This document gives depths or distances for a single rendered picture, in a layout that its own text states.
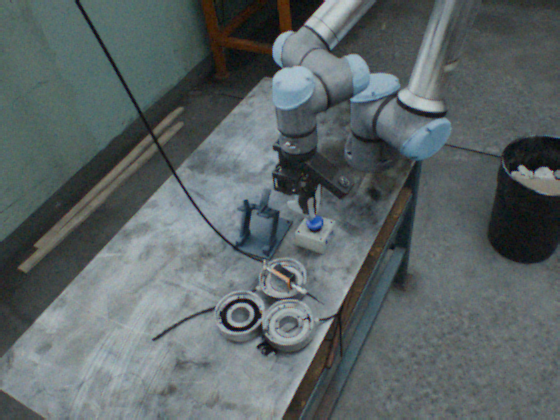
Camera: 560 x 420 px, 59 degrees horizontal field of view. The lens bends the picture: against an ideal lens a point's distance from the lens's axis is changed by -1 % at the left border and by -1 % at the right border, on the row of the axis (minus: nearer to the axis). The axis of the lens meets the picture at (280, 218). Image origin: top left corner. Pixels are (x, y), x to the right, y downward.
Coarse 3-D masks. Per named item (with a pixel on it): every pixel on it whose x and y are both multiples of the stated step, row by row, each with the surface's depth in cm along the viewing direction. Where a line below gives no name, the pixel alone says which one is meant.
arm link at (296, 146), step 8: (280, 136) 94; (312, 136) 93; (280, 144) 96; (288, 144) 93; (296, 144) 93; (304, 144) 93; (312, 144) 94; (288, 152) 95; (296, 152) 94; (304, 152) 95
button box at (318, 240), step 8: (304, 224) 115; (328, 224) 114; (296, 232) 113; (304, 232) 113; (312, 232) 113; (320, 232) 113; (328, 232) 113; (296, 240) 115; (304, 240) 113; (312, 240) 112; (320, 240) 111; (328, 240) 114; (312, 248) 114; (320, 248) 113
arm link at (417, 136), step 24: (456, 0) 95; (480, 0) 96; (432, 24) 100; (456, 24) 97; (432, 48) 101; (456, 48) 100; (432, 72) 103; (408, 96) 108; (432, 96) 106; (384, 120) 115; (408, 120) 109; (432, 120) 108; (408, 144) 110; (432, 144) 112
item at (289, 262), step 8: (272, 264) 109; (280, 264) 110; (288, 264) 109; (296, 264) 109; (264, 272) 109; (304, 272) 107; (264, 280) 107; (296, 280) 106; (304, 280) 106; (264, 288) 106; (280, 288) 105; (304, 288) 104; (272, 296) 103; (280, 296) 103; (288, 296) 102; (296, 296) 103
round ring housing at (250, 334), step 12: (228, 300) 105; (252, 300) 104; (216, 312) 102; (228, 312) 103; (240, 312) 105; (252, 312) 102; (264, 312) 100; (240, 324) 100; (228, 336) 99; (240, 336) 98; (252, 336) 99
